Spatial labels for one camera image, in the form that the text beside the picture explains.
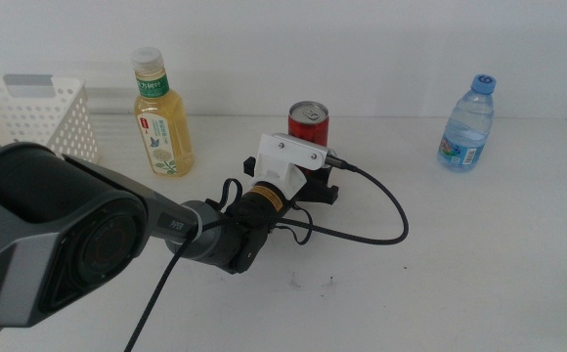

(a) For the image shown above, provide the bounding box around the red soda can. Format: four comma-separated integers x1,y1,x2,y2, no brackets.
287,100,330,149

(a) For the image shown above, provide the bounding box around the clear water bottle blue cap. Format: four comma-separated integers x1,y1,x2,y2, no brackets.
435,73,498,173

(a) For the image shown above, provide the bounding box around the yellow tea bottle green label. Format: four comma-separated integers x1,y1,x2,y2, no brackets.
130,46,196,178

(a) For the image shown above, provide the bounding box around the white perforated plastic basket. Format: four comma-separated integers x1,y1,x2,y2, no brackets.
0,73,102,165

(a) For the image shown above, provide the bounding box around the thin black left gripper cable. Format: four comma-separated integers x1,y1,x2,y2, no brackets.
204,177,315,246

